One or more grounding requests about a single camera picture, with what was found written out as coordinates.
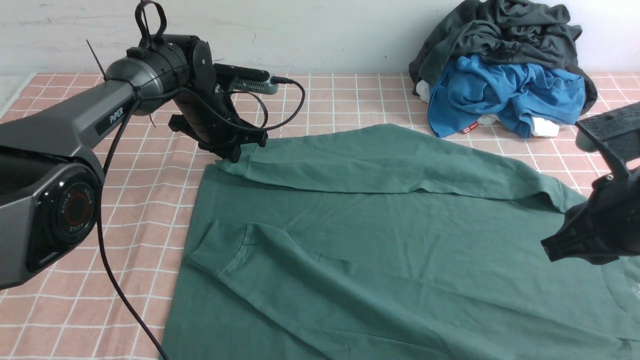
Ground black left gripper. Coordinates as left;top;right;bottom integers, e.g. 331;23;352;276
168;88;268;163

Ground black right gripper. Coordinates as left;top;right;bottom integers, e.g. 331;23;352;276
541;168;640;265

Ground green long-sleeve shirt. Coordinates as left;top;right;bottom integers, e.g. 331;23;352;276
162;124;640;360

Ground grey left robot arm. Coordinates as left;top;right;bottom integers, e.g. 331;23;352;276
0;34;278;290

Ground blue crumpled shirt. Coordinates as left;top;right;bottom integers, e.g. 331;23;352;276
427;54;586;139

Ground dark grey crumpled garment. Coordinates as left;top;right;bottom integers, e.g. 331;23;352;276
408;0;598;114

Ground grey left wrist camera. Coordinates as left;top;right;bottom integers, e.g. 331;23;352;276
214;63;279;95

